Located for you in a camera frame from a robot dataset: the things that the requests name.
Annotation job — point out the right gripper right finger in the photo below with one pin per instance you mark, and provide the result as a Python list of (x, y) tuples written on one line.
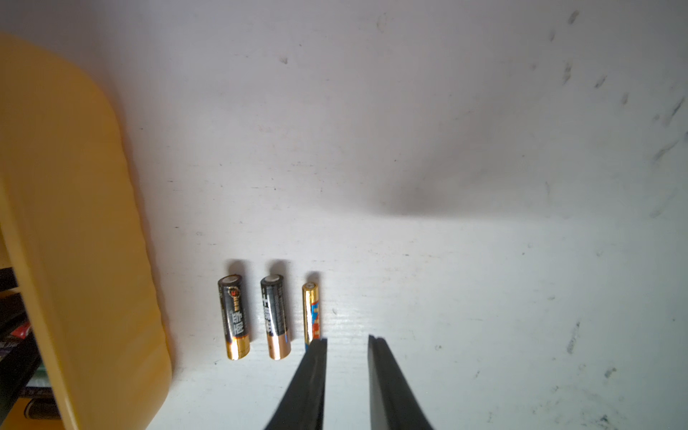
[(393, 405)]

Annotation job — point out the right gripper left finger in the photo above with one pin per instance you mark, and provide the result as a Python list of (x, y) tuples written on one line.
[(302, 406)]

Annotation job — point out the gold blue slim battery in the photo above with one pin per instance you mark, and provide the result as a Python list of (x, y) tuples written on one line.
[(311, 312)]

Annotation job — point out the black gold slim battery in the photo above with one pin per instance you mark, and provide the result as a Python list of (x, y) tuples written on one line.
[(275, 316)]

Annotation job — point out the black copper battery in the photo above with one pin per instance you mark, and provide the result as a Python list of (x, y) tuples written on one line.
[(234, 319)]

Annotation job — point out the yellow plastic storage box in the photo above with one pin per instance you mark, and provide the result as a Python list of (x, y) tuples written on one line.
[(73, 233)]

